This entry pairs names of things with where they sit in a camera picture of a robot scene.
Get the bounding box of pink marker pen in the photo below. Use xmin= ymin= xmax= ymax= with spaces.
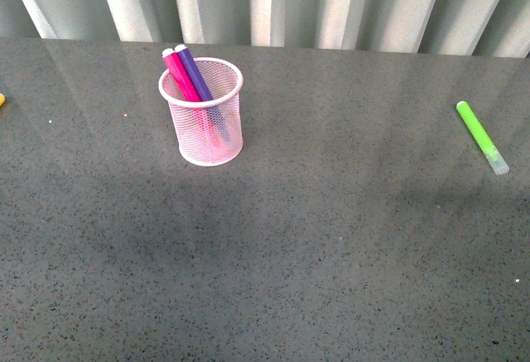
xmin=162 ymin=48 xmax=220 ymax=147

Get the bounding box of purple marker pen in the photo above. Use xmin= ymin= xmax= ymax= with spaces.
xmin=175 ymin=44 xmax=230 ymax=142

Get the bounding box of pink mesh pen cup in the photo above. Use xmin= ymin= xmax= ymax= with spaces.
xmin=158 ymin=57 xmax=243 ymax=167

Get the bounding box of green marker pen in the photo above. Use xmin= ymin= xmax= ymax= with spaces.
xmin=455 ymin=101 xmax=509 ymax=175

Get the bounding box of grey pleated curtain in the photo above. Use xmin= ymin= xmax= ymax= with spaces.
xmin=1 ymin=0 xmax=529 ymax=57

